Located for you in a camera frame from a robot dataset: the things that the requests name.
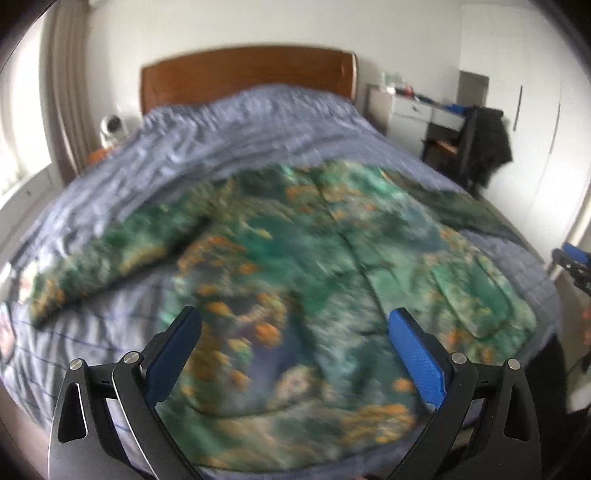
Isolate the white round device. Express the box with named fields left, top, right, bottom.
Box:
left=99, top=113, right=127, bottom=148

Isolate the dark jacket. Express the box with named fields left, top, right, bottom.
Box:
left=462, top=106, right=514, bottom=188

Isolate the wooden chair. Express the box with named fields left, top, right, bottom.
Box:
left=422, top=136, right=465, bottom=172

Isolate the green floral jacket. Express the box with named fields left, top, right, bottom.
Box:
left=28, top=159, right=539, bottom=474

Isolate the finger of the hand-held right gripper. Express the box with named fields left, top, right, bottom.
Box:
left=553, top=244, right=591, bottom=291

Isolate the beige curtain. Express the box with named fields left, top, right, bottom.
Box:
left=44, top=0, right=107, bottom=178

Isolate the blue striped bed blanket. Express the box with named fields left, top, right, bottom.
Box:
left=0, top=85, right=561, bottom=462

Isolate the wooden headboard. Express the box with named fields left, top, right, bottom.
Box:
left=140, top=46, right=358, bottom=116

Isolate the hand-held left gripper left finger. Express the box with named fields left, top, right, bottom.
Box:
left=48, top=306, right=204, bottom=480

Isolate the white wardrobe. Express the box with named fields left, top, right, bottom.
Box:
left=459, top=0, right=591, bottom=241

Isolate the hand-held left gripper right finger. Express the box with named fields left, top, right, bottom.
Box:
left=385, top=308, right=542, bottom=480

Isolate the white desk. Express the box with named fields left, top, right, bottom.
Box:
left=367, top=83, right=467, bottom=160

